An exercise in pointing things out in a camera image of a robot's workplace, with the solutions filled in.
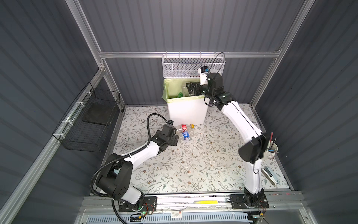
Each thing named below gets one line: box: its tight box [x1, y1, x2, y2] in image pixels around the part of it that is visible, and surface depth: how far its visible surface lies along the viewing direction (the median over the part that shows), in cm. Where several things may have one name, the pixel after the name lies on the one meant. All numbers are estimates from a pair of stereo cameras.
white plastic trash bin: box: [167, 98, 209, 127], surface depth 95 cm
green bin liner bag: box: [161, 77, 206, 103], surface depth 98 cm
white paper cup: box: [266, 140, 279, 152], surface depth 86 cm
